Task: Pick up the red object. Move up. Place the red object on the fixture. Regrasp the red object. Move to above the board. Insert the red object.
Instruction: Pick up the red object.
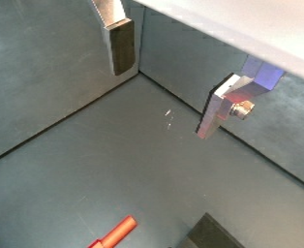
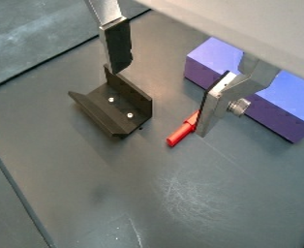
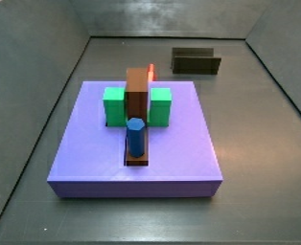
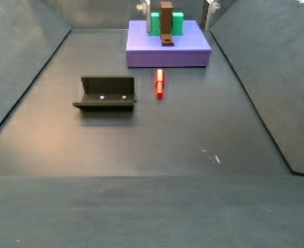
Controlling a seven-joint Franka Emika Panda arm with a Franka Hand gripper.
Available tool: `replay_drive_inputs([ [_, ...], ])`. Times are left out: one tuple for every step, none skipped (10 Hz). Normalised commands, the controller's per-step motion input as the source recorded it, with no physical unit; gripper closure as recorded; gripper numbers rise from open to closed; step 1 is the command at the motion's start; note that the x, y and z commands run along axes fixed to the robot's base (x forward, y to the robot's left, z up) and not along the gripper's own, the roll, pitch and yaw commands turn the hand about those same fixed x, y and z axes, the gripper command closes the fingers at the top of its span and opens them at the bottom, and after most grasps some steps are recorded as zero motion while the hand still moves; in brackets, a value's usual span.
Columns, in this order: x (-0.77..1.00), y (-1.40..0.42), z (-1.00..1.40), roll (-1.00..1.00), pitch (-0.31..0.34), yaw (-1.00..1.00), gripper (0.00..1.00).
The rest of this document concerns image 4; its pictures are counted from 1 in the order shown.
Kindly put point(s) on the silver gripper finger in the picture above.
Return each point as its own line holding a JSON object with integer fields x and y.
{"x": 212, "y": 7}

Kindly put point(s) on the red peg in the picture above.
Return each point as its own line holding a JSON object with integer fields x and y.
{"x": 158, "y": 84}

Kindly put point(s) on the purple base board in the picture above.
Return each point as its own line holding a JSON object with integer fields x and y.
{"x": 145, "y": 53}

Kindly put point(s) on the green block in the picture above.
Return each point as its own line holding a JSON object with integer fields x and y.
{"x": 177, "y": 24}

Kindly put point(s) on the black angled holder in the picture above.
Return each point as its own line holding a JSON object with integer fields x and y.
{"x": 106, "y": 92}

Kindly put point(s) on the brown L-shaped bracket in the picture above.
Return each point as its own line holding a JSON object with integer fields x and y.
{"x": 165, "y": 23}

